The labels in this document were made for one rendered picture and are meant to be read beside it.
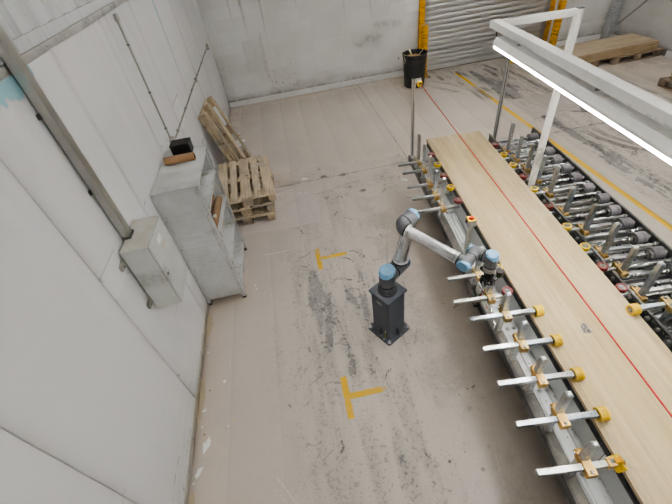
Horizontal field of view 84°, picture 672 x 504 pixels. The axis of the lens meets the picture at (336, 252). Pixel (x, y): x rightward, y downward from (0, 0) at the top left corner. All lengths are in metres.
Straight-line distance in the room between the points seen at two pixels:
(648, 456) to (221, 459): 2.92
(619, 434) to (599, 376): 0.35
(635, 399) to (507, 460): 1.07
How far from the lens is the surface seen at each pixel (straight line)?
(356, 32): 9.85
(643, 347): 3.21
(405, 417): 3.51
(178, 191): 3.69
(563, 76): 2.67
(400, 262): 3.32
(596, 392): 2.88
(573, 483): 2.81
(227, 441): 3.70
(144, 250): 2.95
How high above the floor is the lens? 3.23
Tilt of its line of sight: 42 degrees down
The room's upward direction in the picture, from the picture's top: 9 degrees counter-clockwise
